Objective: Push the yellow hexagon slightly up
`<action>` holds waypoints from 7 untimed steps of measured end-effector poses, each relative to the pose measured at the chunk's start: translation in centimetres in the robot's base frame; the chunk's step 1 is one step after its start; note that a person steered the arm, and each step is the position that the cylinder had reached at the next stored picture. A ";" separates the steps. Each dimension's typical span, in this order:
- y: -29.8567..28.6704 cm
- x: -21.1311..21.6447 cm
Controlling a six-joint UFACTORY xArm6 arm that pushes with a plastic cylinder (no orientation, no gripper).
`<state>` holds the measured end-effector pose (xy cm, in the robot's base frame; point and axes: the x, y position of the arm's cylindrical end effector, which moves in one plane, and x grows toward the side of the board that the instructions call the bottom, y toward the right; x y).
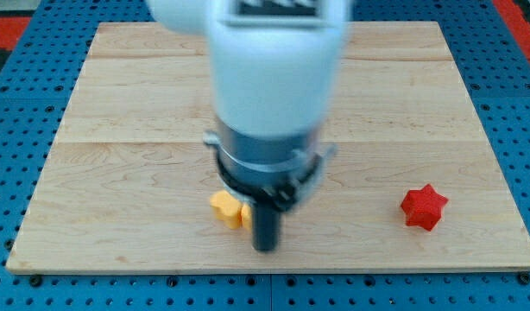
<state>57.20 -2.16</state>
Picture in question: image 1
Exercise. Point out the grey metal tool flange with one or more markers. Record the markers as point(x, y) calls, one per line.
point(284, 171)

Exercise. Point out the light wooden board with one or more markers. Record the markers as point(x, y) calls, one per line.
point(126, 184)

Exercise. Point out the red star block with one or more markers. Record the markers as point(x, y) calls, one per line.
point(423, 207)

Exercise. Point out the yellow hexagon block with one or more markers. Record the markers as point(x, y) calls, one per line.
point(232, 212)

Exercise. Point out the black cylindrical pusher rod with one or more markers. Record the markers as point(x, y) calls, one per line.
point(266, 223)

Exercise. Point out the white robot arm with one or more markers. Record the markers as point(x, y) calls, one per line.
point(273, 65)

